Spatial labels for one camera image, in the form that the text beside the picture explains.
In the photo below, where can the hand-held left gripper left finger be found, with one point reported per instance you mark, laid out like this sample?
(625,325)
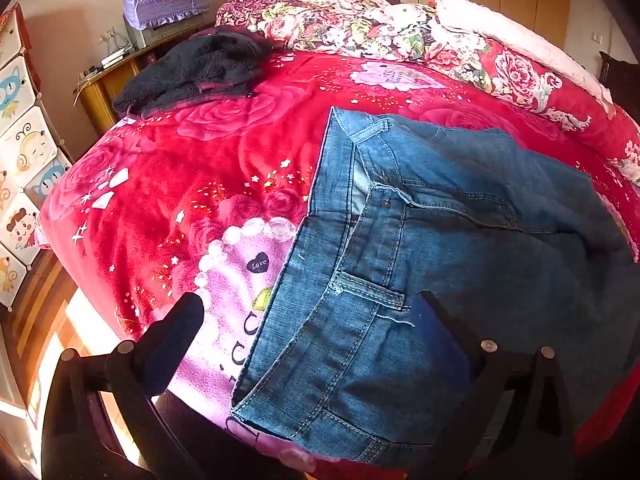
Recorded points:
(184,321)

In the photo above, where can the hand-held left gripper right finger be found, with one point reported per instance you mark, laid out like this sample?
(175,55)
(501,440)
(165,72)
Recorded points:
(440,345)

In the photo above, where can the blue denim pants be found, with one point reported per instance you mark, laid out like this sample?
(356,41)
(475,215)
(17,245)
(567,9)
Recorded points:
(400,240)

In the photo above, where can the red rose printed blanket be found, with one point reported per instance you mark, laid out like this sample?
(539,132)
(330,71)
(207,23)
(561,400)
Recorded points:
(200,185)

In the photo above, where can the wooden desk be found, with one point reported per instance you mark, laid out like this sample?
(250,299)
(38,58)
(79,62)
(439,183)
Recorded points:
(107,90)

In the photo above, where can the cartoon printed storage cabinet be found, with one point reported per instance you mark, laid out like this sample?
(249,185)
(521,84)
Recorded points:
(22,135)

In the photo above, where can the black fleece garment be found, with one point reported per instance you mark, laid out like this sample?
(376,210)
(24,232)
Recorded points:
(200,67)

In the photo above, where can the white box device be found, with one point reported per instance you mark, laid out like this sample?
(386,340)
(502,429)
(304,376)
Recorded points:
(116,56)

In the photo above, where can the grey television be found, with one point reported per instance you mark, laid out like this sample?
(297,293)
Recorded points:
(140,35)

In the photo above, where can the white fluffy blanket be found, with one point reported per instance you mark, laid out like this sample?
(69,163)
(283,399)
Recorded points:
(505,35)

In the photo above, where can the purple lace dust cover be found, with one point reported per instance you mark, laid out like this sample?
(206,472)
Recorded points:
(165,0)

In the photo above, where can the floral quilt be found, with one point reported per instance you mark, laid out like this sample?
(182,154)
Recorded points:
(350,25)

